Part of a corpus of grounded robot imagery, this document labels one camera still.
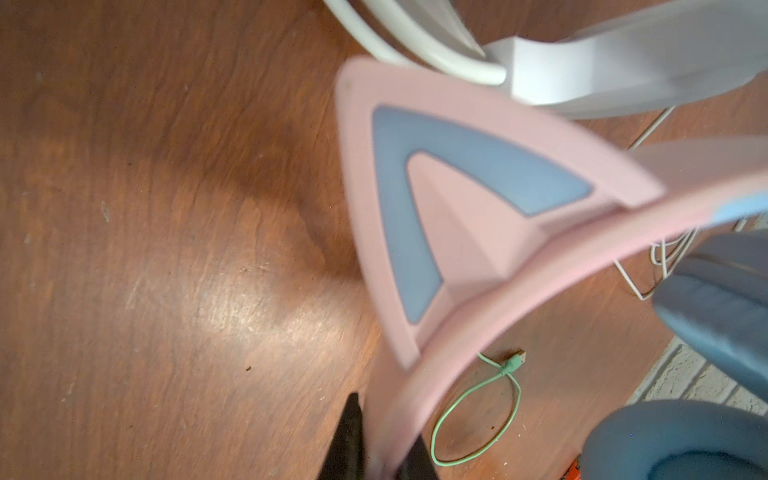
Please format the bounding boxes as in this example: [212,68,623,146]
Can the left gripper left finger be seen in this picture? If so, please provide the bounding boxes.
[317,392,365,480]

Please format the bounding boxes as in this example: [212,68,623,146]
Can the pink blue cat-ear headphones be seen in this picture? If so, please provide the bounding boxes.
[335,57,767,479]

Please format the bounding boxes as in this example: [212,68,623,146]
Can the red pipe wrench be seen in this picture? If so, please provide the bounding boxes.
[561,458,581,480]

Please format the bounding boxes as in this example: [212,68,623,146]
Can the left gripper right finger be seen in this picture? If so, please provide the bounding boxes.
[398,436,439,480]

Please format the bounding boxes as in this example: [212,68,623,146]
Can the white headphones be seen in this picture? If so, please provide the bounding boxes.
[328,1,767,120]

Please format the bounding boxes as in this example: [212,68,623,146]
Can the white headphone cable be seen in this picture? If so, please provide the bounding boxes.
[611,106,751,301]

